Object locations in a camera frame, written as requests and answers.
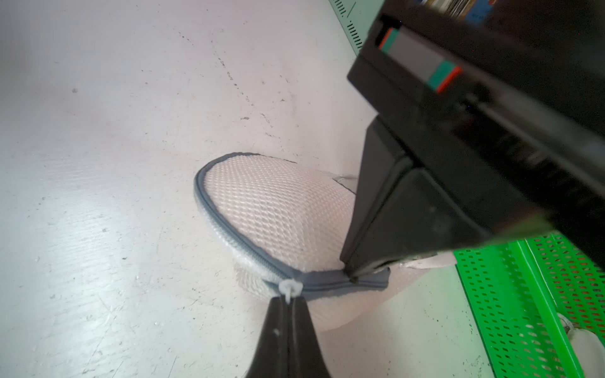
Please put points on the green plastic basket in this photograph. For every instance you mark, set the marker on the green plastic basket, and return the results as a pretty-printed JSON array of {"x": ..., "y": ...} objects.
[{"x": 516, "y": 291}]

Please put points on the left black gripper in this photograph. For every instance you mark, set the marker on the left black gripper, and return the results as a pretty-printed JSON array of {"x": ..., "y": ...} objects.
[{"x": 486, "y": 131}]

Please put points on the mint green file organizer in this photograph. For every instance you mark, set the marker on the mint green file organizer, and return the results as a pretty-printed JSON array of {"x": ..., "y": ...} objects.
[{"x": 356, "y": 18}]

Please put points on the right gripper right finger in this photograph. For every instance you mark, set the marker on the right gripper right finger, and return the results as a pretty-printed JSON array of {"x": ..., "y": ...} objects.
[{"x": 306, "y": 356}]

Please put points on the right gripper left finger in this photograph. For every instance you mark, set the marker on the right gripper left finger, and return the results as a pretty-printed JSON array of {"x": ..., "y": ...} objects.
[{"x": 273, "y": 353}]

